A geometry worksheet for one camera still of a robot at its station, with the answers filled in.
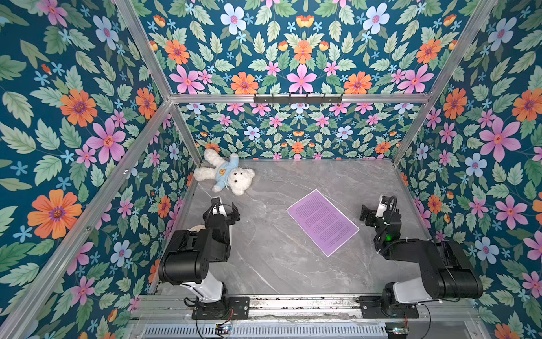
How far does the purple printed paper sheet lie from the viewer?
36.2 inches

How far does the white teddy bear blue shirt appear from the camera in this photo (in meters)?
1.04

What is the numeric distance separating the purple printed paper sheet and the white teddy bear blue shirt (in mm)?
271
